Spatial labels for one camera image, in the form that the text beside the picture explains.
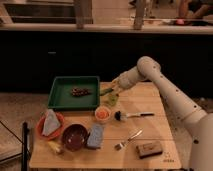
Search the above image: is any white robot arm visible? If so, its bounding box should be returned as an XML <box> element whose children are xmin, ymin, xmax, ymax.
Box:
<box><xmin>112</xmin><ymin>56</ymin><xmax>213</xmax><ymax>171</ymax></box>

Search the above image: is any black dish brush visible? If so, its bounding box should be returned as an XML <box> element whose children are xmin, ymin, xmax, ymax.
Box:
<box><xmin>114</xmin><ymin>111</ymin><xmax>153</xmax><ymax>121</ymax></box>

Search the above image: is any grey folded cloth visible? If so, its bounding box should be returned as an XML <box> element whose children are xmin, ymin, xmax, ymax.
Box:
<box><xmin>42</xmin><ymin>109</ymin><xmax>61</xmax><ymax>136</ymax></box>

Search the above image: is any person in background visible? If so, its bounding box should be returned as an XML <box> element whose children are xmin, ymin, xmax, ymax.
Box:
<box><xmin>174</xmin><ymin>0</ymin><xmax>213</xmax><ymax>26</ymax></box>

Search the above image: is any black chair frame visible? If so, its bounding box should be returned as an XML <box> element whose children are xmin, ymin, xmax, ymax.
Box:
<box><xmin>0</xmin><ymin>121</ymin><xmax>31</xmax><ymax>171</ymax></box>

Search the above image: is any green plastic cup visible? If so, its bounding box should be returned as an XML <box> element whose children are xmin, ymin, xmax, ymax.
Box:
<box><xmin>107</xmin><ymin>93</ymin><xmax>119</xmax><ymax>107</ymax></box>

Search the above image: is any green pepper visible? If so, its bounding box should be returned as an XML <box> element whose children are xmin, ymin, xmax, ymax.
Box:
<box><xmin>100</xmin><ymin>88</ymin><xmax>114</xmax><ymax>96</ymax></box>

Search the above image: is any small cup with orange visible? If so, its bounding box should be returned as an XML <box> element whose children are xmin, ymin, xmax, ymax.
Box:
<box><xmin>95</xmin><ymin>106</ymin><xmax>111</xmax><ymax>123</ymax></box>

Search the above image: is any bunch of dark grapes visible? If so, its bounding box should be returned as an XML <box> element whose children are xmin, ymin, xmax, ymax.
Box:
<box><xmin>71</xmin><ymin>88</ymin><xmax>90</xmax><ymax>97</ymax></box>

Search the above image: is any green plastic tray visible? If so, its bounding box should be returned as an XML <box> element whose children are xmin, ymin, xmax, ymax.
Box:
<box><xmin>48</xmin><ymin>76</ymin><xmax>100</xmax><ymax>110</ymax></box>

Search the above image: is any metal fork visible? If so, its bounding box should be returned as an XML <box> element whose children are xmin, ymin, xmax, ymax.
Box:
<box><xmin>114</xmin><ymin>130</ymin><xmax>143</xmax><ymax>151</ymax></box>

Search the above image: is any blue sponge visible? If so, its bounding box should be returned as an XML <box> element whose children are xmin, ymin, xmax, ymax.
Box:
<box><xmin>87</xmin><ymin>124</ymin><xmax>104</xmax><ymax>149</ymax></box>

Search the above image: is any brown wooden block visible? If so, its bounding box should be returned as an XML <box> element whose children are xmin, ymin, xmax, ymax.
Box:
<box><xmin>136</xmin><ymin>141</ymin><xmax>163</xmax><ymax>159</ymax></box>

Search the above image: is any dark red bowl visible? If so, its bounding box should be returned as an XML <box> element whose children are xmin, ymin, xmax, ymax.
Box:
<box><xmin>61</xmin><ymin>124</ymin><xmax>88</xmax><ymax>152</ymax></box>

